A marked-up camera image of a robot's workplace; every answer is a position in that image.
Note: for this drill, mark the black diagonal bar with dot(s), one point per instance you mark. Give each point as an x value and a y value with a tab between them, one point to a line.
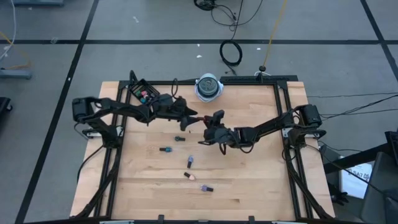
357	158

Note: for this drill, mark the teal blue nail polish bottle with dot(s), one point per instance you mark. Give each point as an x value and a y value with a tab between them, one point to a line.
168	149

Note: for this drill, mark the grey stand foot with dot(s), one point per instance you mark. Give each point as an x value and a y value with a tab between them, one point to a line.
15	74

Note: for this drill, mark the black table clamp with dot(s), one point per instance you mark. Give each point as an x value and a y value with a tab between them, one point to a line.
251	219
160	218

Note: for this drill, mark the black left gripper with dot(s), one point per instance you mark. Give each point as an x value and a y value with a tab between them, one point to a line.
166	107

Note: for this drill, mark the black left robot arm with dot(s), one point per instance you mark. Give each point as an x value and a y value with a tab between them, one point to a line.
118	107

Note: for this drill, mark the black crate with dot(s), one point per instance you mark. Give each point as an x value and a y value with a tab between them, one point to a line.
393	146

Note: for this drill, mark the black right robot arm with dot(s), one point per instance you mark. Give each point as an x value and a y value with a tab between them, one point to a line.
273	127

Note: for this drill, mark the light purple nail polish bottle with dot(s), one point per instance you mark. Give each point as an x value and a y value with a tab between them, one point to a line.
204	188

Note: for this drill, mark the white printed paper sheet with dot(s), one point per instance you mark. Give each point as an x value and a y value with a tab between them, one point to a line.
354	185

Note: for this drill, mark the peach nail polish bottle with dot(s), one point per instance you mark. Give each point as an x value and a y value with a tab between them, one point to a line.
191	177

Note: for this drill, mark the grey office chair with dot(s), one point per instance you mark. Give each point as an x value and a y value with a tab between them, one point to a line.
379	193

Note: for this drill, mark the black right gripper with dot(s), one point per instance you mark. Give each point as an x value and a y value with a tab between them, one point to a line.
220	135

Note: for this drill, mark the small black floor object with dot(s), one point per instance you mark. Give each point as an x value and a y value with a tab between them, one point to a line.
339	196

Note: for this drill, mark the black aluminium table frame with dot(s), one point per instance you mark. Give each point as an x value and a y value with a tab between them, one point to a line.
248	78

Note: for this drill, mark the dark green nail polish bottle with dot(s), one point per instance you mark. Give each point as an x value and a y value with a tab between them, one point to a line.
178	138

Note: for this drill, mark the black plastic basket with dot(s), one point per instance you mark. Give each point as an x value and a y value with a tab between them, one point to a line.
133	84

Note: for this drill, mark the lavender blue nail polish bottle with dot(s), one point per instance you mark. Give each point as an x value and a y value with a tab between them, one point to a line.
190	159

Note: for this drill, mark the black caster object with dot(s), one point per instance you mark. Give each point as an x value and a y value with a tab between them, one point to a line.
3	105

